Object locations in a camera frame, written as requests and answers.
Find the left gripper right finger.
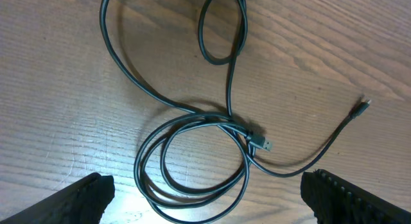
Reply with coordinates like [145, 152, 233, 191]
[301, 169, 410, 224]

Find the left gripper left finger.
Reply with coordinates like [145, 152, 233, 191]
[1, 173, 115, 224]

